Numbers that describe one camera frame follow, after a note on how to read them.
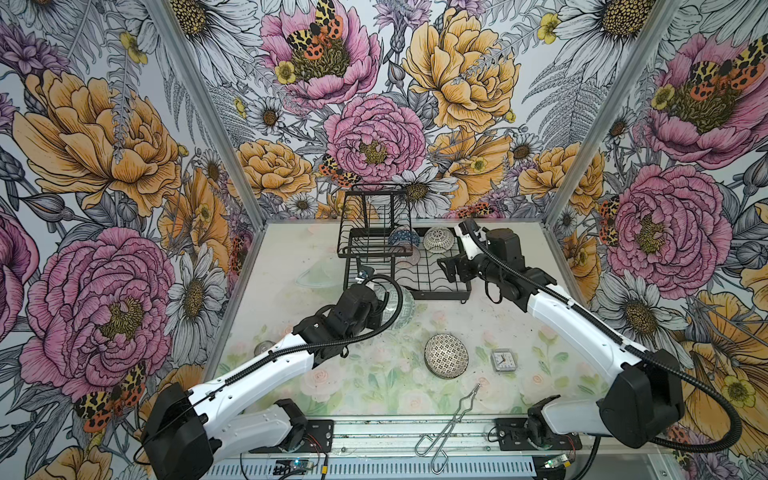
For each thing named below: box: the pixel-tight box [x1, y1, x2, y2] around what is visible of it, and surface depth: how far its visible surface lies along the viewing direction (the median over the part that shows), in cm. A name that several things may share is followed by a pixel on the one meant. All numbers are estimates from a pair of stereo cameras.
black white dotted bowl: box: [424, 333, 469, 379], surface depth 85 cm
